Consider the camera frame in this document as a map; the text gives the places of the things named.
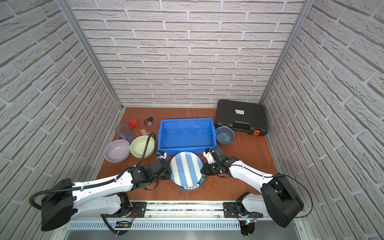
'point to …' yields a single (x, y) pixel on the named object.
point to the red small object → (133, 123)
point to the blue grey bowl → (225, 135)
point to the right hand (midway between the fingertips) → (202, 171)
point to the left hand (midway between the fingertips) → (174, 169)
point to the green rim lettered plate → (198, 186)
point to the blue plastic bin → (194, 135)
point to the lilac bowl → (117, 150)
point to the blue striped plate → (185, 168)
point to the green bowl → (138, 145)
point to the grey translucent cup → (124, 132)
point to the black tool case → (242, 116)
